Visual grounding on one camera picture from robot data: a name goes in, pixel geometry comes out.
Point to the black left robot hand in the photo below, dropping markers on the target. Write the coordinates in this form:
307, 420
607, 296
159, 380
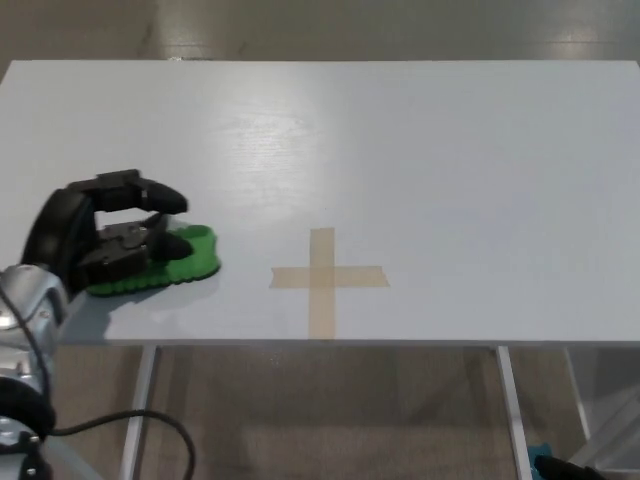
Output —
50, 225

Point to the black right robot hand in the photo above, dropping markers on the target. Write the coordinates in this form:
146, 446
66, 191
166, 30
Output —
565, 469

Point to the green whiteboard eraser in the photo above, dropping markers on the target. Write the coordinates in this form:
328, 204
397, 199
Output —
197, 252

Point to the teal plastic object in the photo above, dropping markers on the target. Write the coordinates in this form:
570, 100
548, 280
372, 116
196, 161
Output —
540, 448

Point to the white metal table leg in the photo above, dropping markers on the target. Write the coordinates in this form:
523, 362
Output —
577, 395
512, 410
137, 410

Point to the beige masking tape cross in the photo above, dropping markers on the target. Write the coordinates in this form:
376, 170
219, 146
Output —
322, 277

